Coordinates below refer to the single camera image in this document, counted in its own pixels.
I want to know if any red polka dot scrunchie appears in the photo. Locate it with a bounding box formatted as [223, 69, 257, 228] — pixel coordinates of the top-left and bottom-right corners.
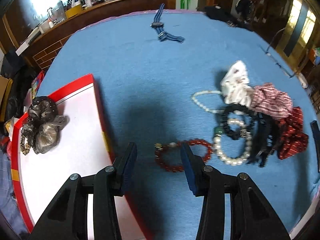
[277, 107, 309, 160]

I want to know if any black hair claw clip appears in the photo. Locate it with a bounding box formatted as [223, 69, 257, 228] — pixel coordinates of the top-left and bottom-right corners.
[247, 113, 279, 167]

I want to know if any red plaid scrunchie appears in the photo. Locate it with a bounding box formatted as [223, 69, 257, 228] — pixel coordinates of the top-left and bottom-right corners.
[250, 83, 293, 120]

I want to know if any white dotted scrunchie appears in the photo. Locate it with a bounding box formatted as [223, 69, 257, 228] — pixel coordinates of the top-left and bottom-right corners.
[220, 60, 254, 108]

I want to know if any black satin hair tie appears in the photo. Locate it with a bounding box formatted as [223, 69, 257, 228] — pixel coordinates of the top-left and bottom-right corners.
[220, 103, 258, 141]

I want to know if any grey organza scrunchie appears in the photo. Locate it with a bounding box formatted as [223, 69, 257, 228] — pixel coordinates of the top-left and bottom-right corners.
[20, 96, 69, 155]

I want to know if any large white pearl bracelet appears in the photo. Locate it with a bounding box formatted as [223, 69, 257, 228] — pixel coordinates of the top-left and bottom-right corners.
[211, 118, 253, 166]

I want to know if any small pale bead bracelet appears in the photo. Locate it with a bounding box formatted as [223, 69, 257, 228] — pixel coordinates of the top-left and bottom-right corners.
[191, 89, 226, 114]

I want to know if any red bead bracelet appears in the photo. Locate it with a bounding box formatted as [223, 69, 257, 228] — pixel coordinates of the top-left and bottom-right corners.
[154, 139, 214, 173]

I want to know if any red white gift box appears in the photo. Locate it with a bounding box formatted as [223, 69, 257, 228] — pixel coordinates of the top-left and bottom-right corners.
[11, 74, 152, 239]

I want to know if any black clothing pile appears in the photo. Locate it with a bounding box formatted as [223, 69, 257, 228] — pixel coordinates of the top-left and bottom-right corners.
[204, 5, 253, 31]

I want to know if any blue light bedspread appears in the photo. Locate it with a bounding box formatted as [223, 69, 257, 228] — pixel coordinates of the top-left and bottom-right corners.
[38, 12, 319, 239]

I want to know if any wooden dresser counter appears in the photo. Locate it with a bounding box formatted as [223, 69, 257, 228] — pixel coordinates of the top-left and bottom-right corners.
[2, 0, 169, 71]

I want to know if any blue striped wristwatch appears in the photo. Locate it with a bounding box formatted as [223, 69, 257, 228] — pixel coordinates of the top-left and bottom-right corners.
[150, 3, 185, 43]

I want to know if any white flat box on counter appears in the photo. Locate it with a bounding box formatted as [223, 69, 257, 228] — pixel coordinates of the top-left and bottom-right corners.
[16, 27, 41, 56]

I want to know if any yellow box on counter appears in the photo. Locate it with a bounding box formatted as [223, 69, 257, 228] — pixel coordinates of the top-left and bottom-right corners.
[65, 4, 83, 19]

